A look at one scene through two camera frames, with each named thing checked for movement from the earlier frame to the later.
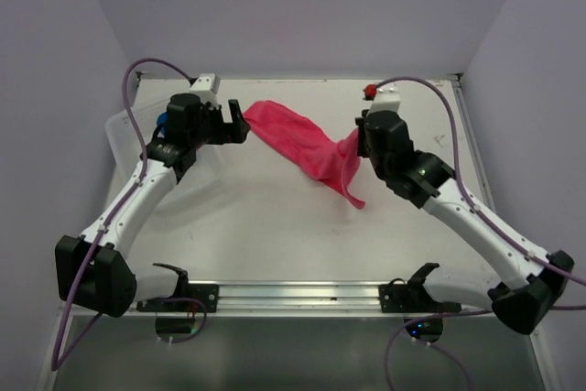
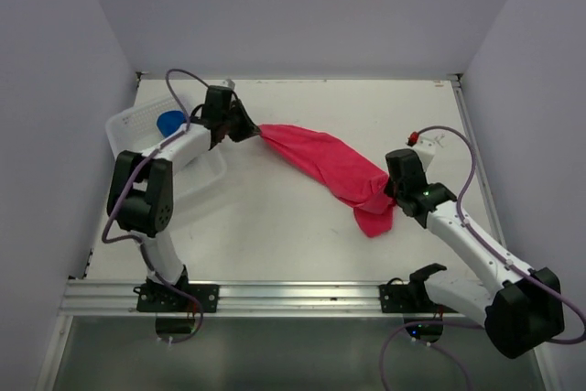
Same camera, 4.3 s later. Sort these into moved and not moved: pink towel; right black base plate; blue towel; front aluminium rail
Moved: pink towel
Not moved: front aluminium rail; blue towel; right black base plate
